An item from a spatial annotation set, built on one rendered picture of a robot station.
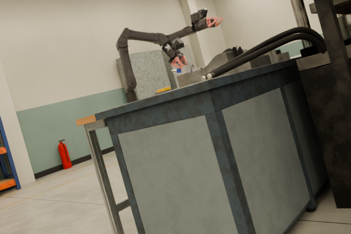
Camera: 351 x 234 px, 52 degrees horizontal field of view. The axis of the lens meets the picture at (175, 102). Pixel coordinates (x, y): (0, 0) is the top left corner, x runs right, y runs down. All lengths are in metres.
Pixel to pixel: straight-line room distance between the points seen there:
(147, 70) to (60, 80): 1.93
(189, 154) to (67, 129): 6.20
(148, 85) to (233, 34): 3.88
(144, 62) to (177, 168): 6.78
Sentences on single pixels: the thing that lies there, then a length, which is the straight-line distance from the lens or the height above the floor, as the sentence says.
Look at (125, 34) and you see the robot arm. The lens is 2.28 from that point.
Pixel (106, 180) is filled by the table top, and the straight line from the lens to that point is 2.25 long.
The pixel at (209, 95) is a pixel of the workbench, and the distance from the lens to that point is 1.38.
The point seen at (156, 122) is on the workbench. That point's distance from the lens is 1.57.
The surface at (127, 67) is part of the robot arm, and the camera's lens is 2.26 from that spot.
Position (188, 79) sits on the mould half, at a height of 0.85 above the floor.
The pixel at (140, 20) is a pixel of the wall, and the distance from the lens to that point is 9.26.
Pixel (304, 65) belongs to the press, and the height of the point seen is 0.75.
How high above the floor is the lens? 0.77
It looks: 1 degrees down
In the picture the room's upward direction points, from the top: 16 degrees counter-clockwise
